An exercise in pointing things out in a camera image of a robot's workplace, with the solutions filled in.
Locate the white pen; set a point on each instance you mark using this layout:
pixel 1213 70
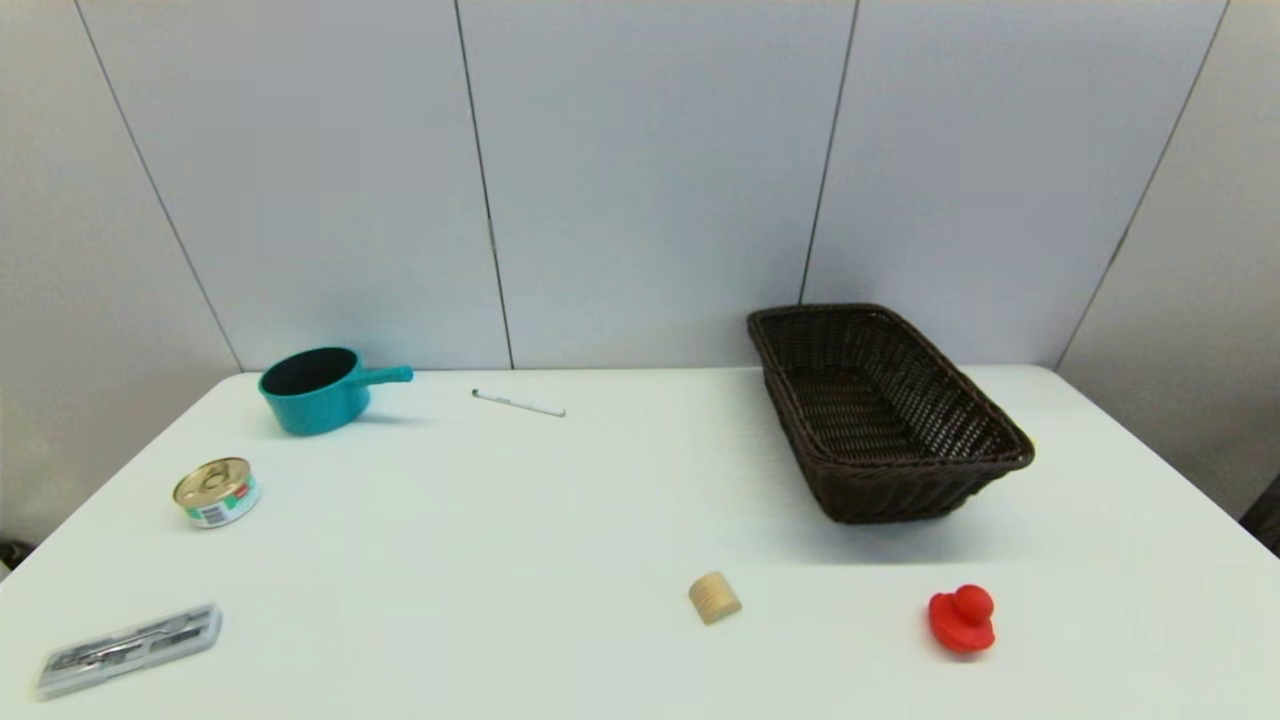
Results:
pixel 518 403

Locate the dark brown wicker basket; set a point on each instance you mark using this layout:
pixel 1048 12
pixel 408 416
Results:
pixel 880 420

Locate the small wooden cylinder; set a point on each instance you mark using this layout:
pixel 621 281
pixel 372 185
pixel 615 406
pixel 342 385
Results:
pixel 714 598

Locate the teal saucepan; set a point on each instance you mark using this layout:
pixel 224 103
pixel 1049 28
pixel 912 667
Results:
pixel 320 405

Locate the red rubber duck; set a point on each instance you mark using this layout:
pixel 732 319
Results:
pixel 962 622

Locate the small tin can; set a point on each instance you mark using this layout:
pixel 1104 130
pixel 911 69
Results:
pixel 216 492

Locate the grey tool case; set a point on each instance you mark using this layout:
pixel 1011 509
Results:
pixel 130 648

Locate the dark object beside table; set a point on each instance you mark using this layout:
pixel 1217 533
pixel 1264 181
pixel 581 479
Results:
pixel 1266 515

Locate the dark object on floor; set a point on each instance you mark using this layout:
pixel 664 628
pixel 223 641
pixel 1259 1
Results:
pixel 12 553

